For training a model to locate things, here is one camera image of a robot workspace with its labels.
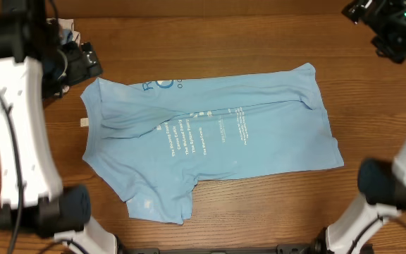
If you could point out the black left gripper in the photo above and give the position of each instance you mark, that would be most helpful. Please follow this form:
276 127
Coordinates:
80 71

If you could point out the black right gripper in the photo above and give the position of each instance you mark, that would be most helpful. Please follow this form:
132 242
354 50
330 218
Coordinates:
397 52

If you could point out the light blue t-shirt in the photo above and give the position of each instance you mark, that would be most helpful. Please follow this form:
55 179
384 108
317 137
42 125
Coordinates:
153 142

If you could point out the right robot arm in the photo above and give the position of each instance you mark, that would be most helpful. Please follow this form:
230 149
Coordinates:
381 183

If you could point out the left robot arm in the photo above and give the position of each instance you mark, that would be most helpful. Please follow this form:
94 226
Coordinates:
36 66

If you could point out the folded white cloth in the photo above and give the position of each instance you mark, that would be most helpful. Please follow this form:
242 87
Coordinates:
69 28

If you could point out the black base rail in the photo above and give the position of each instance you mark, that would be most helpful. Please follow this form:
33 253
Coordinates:
224 250

